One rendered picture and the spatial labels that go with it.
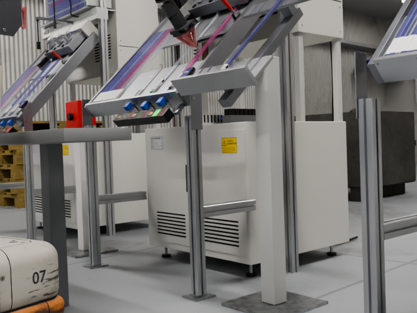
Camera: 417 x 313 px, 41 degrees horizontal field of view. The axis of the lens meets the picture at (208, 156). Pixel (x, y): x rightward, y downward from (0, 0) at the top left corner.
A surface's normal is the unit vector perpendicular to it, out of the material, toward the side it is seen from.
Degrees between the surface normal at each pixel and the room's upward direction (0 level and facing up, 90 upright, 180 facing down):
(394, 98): 90
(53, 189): 90
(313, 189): 90
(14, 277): 90
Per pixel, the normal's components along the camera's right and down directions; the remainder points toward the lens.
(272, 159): 0.65, 0.00
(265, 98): -0.76, 0.04
